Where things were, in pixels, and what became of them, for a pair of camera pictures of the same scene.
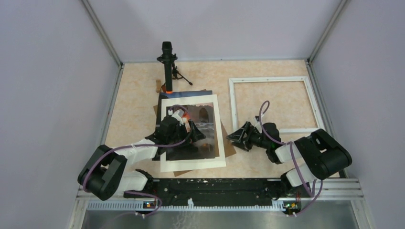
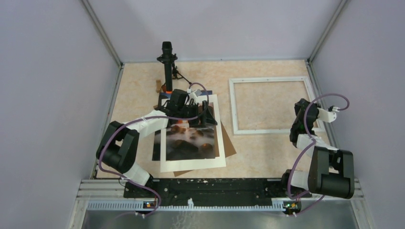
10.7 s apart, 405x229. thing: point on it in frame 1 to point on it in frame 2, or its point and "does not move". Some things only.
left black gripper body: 181,134 to 197,120
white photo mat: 219,161 does not move
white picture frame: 318,119 does not move
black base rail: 213,190 does not move
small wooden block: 158,86 does not move
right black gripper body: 252,138 to 297,107
